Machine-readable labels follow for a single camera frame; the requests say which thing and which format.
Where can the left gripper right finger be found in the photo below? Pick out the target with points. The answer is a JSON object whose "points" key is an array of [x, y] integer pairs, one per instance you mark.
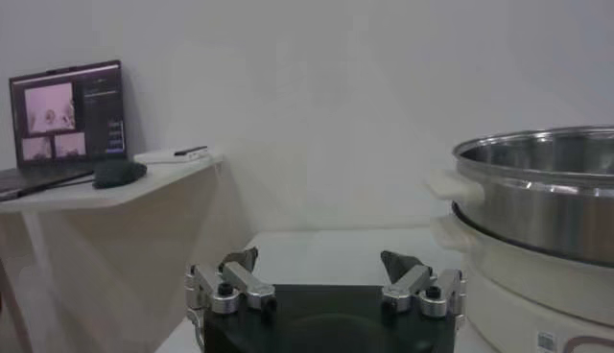
{"points": [[412, 283]]}

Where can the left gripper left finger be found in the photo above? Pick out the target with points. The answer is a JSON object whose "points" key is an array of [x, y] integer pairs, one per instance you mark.
{"points": [[240, 280]]}

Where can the stainless steel steamer pot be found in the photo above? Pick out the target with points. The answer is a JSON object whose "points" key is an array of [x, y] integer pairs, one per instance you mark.
{"points": [[537, 220]]}

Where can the large white table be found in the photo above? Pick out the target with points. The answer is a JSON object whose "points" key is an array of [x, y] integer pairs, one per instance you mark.
{"points": [[336, 254]]}

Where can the flat white box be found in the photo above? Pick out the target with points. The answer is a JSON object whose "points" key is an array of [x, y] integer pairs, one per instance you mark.
{"points": [[158, 157]]}

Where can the white side table with phone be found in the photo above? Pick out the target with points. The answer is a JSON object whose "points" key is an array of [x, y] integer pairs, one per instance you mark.
{"points": [[120, 192]]}

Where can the black cloth pouch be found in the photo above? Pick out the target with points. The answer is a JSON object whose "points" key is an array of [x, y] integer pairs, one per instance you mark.
{"points": [[117, 173]]}

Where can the black laptop beside phone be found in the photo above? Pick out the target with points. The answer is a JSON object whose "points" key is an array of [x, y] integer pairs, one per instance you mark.
{"points": [[67, 120]]}

